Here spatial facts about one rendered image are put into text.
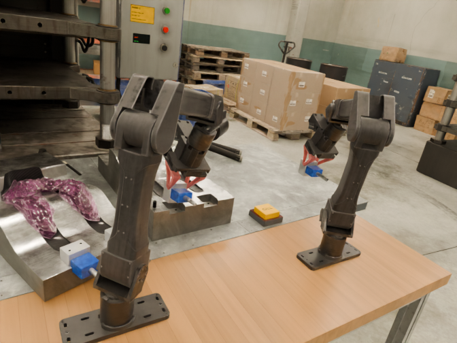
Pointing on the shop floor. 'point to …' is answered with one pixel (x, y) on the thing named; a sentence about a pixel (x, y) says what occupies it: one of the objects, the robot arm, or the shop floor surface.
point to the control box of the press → (148, 39)
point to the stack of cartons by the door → (434, 111)
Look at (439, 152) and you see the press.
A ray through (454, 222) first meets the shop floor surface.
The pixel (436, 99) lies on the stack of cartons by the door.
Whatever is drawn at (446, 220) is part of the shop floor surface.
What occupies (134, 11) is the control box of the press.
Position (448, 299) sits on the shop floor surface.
